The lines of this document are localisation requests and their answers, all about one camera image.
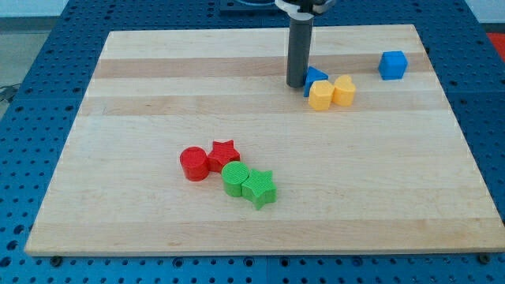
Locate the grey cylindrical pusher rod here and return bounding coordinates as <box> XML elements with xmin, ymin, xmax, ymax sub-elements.
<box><xmin>286</xmin><ymin>18</ymin><xmax>313</xmax><ymax>88</ymax></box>

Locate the white rod mount bracket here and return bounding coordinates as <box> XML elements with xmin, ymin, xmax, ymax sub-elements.
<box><xmin>274</xmin><ymin>0</ymin><xmax>336</xmax><ymax>20</ymax></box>

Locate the blue cube block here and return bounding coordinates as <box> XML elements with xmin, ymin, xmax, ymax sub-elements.
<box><xmin>378</xmin><ymin>50</ymin><xmax>408</xmax><ymax>80</ymax></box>

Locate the yellow heart block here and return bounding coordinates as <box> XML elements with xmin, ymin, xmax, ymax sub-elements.
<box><xmin>332</xmin><ymin>75</ymin><xmax>356</xmax><ymax>107</ymax></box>

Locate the blue triangle block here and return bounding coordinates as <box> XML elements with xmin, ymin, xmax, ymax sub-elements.
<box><xmin>303</xmin><ymin>66</ymin><xmax>328</xmax><ymax>97</ymax></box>

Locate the yellow pentagon block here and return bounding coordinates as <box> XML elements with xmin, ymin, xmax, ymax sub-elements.
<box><xmin>308</xmin><ymin>80</ymin><xmax>335</xmax><ymax>110</ymax></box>

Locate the red star block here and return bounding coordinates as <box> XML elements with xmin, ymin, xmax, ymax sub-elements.
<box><xmin>208</xmin><ymin>140</ymin><xmax>241</xmax><ymax>173</ymax></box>

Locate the light wooden board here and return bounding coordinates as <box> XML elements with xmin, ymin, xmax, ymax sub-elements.
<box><xmin>24</xmin><ymin>24</ymin><xmax>504</xmax><ymax>256</ymax></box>

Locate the green cylinder block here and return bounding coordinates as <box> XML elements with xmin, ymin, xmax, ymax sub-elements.
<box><xmin>221</xmin><ymin>161</ymin><xmax>249</xmax><ymax>197</ymax></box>

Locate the green star block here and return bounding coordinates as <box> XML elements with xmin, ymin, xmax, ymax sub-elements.
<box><xmin>241</xmin><ymin>169</ymin><xmax>277</xmax><ymax>210</ymax></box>

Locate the red cylinder block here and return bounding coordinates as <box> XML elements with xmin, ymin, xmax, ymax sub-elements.
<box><xmin>179</xmin><ymin>147</ymin><xmax>209</xmax><ymax>181</ymax></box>

